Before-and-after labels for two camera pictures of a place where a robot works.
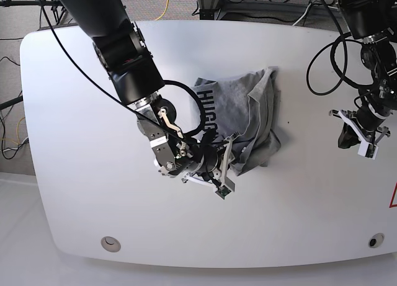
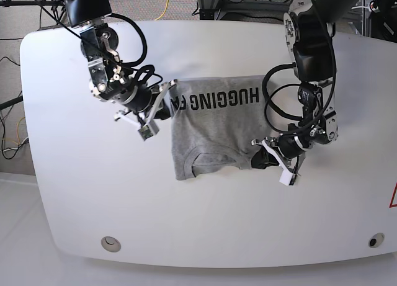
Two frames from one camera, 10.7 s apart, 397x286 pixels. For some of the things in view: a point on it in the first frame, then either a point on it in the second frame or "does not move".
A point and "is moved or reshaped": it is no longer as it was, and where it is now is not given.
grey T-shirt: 244,108 is moved or reshaped
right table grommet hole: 376,240 does not move
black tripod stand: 54,4 does not move
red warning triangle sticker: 393,202 does not move
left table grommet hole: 110,244 does not move
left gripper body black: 206,159 -> 142,98
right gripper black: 368,119 -> 291,146
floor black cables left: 2,119 does not move
